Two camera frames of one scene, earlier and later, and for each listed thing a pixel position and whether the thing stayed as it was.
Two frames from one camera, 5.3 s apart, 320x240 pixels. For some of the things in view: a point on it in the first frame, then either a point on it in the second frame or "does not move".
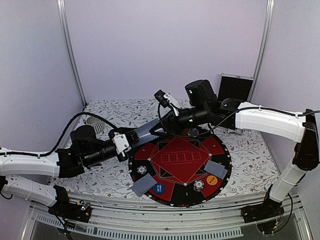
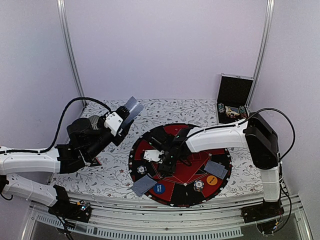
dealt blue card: x=143 y=184 does not move
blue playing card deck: x=144 y=132 -> x=134 y=107
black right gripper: x=169 y=121 -> x=168 y=170
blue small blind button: x=159 y=188 does not move
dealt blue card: x=143 y=184 does not move
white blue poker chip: x=141 y=169 does not move
